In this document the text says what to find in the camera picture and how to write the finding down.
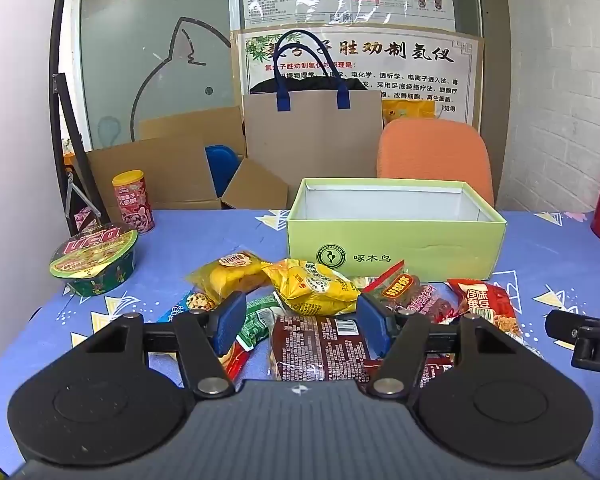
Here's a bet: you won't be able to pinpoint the black folding stand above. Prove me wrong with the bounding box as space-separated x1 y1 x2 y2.
51 72 107 228

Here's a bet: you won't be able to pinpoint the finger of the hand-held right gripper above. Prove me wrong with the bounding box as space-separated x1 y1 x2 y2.
545 309 600 345

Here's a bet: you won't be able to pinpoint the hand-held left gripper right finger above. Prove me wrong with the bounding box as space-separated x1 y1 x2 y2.
356 292 532 397

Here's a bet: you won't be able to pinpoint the pink small packet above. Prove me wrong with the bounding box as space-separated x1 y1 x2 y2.
74 205 102 235

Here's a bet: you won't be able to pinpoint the red bean snack packet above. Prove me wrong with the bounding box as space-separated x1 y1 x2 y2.
447 279 523 342

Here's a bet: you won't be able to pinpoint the yellow plastic bag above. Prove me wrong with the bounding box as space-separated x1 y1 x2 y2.
381 99 439 122

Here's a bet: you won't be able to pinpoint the cardboard-backed wall poster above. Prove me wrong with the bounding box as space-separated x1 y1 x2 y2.
229 26 487 131

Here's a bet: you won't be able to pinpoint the light green cardboard box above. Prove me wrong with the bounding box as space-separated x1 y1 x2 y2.
286 177 508 283

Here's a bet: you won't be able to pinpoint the yellow round-label snack packet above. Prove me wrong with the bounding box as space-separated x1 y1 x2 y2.
261 258 365 317

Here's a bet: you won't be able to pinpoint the instant noodle bowl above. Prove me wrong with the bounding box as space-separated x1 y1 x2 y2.
49 222 140 297

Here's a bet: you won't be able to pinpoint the orange chair back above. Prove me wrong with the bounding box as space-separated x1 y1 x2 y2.
376 118 496 208

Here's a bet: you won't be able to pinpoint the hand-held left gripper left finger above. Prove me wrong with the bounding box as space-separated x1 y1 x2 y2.
72 290 248 399

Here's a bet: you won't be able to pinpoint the blue plastic seat piece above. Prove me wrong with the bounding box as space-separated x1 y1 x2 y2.
204 145 247 202

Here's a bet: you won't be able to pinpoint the blue printed tablecloth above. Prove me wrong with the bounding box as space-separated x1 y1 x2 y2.
0 207 600 480

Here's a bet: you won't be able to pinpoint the large brown snack packet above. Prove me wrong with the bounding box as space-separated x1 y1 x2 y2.
269 314 383 383

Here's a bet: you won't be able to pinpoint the black cloth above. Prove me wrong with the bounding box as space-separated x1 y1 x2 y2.
249 71 378 97

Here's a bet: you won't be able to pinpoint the blue cookie packet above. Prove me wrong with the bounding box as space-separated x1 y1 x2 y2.
156 290 218 325

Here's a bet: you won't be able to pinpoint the red peanut can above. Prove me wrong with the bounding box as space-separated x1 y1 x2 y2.
111 170 156 235

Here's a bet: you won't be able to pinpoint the red striped snack packet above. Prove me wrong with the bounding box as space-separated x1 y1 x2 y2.
215 342 253 382

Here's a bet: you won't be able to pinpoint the clear yellow chips packet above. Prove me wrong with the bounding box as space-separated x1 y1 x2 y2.
187 251 273 307

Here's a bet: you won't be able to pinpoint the brown paper bag blue handles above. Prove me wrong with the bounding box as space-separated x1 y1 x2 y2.
242 30 386 197

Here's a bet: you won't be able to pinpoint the open brown cardboard box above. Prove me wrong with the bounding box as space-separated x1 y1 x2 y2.
72 105 290 212

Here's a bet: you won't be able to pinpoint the dark red date packet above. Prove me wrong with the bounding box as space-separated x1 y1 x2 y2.
362 260 453 325

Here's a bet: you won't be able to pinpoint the green snack packet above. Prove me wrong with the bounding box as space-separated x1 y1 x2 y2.
235 294 283 352

